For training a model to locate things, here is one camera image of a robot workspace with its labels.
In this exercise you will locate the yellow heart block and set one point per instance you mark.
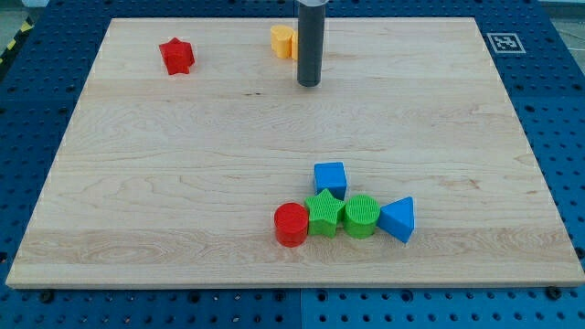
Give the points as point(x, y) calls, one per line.
point(281, 40)

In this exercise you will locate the green cylinder block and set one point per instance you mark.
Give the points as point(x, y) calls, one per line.
point(361, 216)

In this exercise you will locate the wooden board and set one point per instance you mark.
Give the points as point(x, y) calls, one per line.
point(171, 181)

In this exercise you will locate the green star block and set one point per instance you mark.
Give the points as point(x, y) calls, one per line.
point(325, 211)

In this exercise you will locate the red star block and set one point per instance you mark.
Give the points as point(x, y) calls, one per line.
point(178, 56)

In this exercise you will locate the blue triangle block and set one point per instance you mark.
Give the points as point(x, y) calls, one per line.
point(398, 219)

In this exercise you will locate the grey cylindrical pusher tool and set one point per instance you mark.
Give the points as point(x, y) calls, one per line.
point(310, 42)

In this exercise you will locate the blue cube block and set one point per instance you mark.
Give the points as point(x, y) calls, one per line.
point(331, 176)

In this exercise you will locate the red cylinder block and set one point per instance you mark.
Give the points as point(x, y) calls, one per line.
point(291, 224)

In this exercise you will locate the white fiducial marker tag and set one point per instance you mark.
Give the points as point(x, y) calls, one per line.
point(506, 43)

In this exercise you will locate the black and yellow hazard tape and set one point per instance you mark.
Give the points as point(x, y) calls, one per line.
point(17, 42)

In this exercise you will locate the yellow block behind tool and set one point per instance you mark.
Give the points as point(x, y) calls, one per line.
point(294, 45)

